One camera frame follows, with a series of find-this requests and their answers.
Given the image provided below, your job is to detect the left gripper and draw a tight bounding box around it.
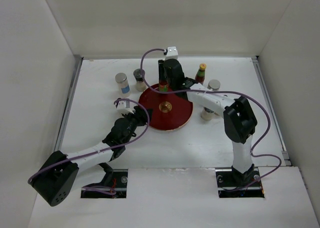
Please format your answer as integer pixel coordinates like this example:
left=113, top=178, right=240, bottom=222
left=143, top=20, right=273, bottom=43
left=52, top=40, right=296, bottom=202
left=121, top=106, right=152, bottom=144

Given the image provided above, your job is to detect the sauce bottle yellow cap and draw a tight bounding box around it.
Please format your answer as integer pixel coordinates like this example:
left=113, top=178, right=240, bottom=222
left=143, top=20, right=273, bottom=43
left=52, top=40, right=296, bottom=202
left=195, top=63, right=207, bottom=84
left=158, top=80, right=169, bottom=92

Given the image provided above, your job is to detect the silver-lid spice jar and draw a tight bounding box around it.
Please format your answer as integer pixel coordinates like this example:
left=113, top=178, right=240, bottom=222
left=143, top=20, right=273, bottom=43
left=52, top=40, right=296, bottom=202
left=207, top=79, right=221, bottom=91
left=115, top=73, right=131, bottom=98

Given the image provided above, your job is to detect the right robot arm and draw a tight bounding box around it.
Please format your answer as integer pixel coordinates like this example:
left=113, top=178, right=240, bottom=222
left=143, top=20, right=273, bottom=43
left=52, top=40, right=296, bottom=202
left=158, top=59, right=258, bottom=186

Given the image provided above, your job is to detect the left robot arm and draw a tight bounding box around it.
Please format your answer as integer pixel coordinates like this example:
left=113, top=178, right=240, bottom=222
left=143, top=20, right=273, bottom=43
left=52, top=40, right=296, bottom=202
left=28, top=105, right=153, bottom=206

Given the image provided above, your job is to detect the red round tray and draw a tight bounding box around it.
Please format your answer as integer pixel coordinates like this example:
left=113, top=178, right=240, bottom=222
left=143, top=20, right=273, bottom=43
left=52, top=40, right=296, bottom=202
left=138, top=88, right=193, bottom=131

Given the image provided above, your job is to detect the back dark-cap grinder jar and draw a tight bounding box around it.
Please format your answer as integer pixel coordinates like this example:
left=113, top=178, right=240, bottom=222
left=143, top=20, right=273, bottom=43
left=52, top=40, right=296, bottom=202
left=133, top=69, right=147, bottom=92

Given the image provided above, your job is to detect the dark-cap grinder jar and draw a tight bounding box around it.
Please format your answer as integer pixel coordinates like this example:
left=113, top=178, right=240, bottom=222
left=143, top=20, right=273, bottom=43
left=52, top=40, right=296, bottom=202
left=200, top=107, right=220, bottom=121
left=133, top=69, right=147, bottom=92

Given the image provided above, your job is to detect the right dark-cap grinder jar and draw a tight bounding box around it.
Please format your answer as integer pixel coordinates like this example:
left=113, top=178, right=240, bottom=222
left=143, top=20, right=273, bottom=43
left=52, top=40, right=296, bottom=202
left=200, top=107, right=220, bottom=121

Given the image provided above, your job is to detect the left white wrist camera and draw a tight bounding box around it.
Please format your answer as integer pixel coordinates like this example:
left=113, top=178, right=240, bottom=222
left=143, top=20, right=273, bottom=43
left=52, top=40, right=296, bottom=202
left=115, top=100, right=133, bottom=114

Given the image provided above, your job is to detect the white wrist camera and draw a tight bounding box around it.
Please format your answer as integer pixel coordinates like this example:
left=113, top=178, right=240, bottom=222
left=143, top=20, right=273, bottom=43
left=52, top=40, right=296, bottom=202
left=115, top=100, right=133, bottom=114
left=165, top=47, right=179, bottom=60

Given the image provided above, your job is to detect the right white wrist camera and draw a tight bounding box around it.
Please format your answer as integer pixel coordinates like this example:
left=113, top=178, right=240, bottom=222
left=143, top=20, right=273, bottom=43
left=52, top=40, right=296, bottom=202
left=165, top=47, right=179, bottom=60

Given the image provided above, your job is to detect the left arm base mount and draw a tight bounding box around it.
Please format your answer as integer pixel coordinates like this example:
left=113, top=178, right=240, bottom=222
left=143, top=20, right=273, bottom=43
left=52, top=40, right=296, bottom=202
left=80, top=163, right=129, bottom=199

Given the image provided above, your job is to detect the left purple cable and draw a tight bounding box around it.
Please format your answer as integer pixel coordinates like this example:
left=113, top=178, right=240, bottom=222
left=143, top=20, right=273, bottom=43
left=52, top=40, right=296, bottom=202
left=27, top=99, right=151, bottom=196

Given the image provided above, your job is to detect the purple cable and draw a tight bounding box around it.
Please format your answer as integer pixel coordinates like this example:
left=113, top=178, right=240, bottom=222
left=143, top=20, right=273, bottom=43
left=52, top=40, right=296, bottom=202
left=139, top=48, right=282, bottom=192
left=27, top=99, right=151, bottom=196

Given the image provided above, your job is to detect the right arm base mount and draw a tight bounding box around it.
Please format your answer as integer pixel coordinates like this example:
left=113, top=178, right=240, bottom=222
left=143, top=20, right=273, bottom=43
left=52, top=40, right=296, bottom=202
left=215, top=168, right=265, bottom=198

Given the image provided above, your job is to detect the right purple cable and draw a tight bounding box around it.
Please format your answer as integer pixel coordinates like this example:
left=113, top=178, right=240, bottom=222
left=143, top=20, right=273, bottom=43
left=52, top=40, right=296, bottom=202
left=139, top=48, right=282, bottom=192

